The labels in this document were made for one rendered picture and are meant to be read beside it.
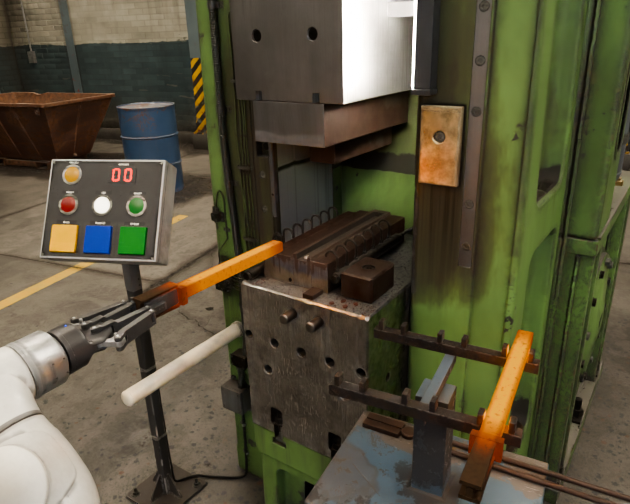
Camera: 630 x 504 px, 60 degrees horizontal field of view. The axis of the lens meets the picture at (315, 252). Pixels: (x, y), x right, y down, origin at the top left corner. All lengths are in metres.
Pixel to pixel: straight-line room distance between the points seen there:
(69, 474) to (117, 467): 1.56
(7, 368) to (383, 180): 1.21
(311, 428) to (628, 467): 1.32
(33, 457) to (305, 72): 0.88
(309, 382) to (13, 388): 0.78
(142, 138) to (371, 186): 4.27
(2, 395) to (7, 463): 0.11
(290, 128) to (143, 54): 7.89
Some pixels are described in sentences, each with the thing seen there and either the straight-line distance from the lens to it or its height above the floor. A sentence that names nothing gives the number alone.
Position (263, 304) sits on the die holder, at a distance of 1.41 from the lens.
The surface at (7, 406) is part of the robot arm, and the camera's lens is 0.84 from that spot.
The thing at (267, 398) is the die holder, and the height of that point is 0.58.
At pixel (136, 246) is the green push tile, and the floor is 1.00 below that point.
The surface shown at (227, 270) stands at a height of 1.06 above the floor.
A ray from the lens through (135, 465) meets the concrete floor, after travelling 2.35.
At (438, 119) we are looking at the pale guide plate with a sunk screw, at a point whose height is 1.33.
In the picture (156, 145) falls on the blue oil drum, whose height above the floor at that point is 0.51.
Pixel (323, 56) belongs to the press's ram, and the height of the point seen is 1.46.
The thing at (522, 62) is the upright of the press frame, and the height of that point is 1.44.
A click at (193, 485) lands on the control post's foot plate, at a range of 2.19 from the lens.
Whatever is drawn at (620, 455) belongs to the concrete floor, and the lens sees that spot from 2.48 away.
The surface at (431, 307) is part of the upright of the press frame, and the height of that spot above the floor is 0.87.
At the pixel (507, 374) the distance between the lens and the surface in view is 1.00.
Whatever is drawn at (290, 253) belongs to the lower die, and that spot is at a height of 0.99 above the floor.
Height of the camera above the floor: 1.50
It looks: 22 degrees down
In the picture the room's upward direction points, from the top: 2 degrees counter-clockwise
